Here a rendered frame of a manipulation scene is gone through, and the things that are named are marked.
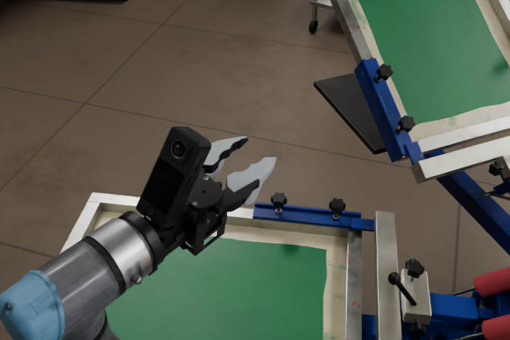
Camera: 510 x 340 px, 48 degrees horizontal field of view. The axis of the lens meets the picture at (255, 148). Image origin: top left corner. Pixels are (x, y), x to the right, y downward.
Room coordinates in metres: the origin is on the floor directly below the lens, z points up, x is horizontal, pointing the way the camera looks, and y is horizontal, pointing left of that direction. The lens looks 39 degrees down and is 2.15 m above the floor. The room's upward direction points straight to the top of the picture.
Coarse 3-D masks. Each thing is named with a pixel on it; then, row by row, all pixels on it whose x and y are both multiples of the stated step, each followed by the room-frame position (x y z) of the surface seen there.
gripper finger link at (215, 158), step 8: (216, 144) 0.58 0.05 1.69; (224, 144) 0.58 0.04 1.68; (232, 144) 0.59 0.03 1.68; (240, 144) 0.59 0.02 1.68; (216, 152) 0.57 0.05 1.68; (224, 152) 0.57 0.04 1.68; (208, 160) 0.55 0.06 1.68; (216, 160) 0.55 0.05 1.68; (224, 160) 0.59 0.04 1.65; (208, 168) 0.54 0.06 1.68; (216, 168) 0.55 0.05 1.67; (216, 176) 0.58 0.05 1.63
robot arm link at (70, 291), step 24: (48, 264) 0.38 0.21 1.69; (72, 264) 0.38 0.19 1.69; (96, 264) 0.38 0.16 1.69; (24, 288) 0.35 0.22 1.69; (48, 288) 0.35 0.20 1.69; (72, 288) 0.35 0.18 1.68; (96, 288) 0.36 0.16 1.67; (120, 288) 0.38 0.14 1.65; (0, 312) 0.33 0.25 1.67; (24, 312) 0.32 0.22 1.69; (48, 312) 0.33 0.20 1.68; (72, 312) 0.34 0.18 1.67; (96, 312) 0.35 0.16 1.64; (24, 336) 0.31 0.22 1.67; (48, 336) 0.31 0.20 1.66; (72, 336) 0.33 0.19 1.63
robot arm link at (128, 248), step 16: (112, 224) 0.43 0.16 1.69; (128, 224) 0.43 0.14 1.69; (96, 240) 0.41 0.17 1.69; (112, 240) 0.41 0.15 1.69; (128, 240) 0.41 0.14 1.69; (144, 240) 0.42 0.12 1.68; (112, 256) 0.39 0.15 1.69; (128, 256) 0.40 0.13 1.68; (144, 256) 0.41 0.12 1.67; (128, 272) 0.39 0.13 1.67; (144, 272) 0.40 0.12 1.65; (128, 288) 0.39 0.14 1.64
